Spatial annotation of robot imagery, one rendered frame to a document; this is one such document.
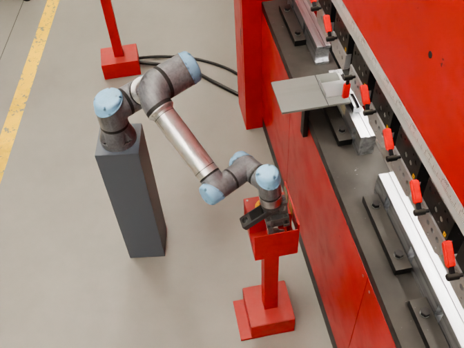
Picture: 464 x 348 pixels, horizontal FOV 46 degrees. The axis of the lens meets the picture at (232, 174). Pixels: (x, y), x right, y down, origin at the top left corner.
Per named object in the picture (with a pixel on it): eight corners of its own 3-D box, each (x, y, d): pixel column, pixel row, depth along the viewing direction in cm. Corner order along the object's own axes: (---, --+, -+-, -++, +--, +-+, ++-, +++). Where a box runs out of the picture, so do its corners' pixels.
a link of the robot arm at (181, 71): (110, 92, 223) (157, 64, 174) (141, 75, 229) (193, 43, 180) (126, 117, 225) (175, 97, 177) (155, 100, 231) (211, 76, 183)
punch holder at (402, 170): (389, 163, 169) (398, 124, 156) (415, 159, 169) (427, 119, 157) (408, 201, 159) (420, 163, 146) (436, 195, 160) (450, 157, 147)
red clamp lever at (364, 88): (359, 85, 171) (364, 115, 171) (372, 83, 172) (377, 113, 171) (358, 85, 173) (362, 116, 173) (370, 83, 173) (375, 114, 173)
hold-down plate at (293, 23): (278, 10, 267) (279, 5, 265) (289, 9, 268) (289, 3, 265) (294, 46, 248) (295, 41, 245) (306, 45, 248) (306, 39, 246)
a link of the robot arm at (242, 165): (219, 161, 178) (241, 179, 172) (244, 144, 183) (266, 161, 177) (221, 178, 184) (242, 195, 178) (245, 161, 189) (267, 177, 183)
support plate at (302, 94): (271, 83, 214) (271, 81, 213) (335, 73, 216) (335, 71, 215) (282, 114, 202) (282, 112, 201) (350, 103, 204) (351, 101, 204)
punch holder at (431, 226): (415, 214, 156) (427, 177, 143) (443, 209, 156) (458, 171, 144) (437, 258, 146) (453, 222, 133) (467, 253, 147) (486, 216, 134)
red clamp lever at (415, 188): (409, 180, 145) (416, 216, 145) (424, 177, 146) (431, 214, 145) (407, 180, 147) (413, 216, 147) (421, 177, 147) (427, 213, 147)
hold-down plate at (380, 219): (361, 201, 189) (362, 195, 187) (376, 198, 189) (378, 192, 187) (393, 275, 169) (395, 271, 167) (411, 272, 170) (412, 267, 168)
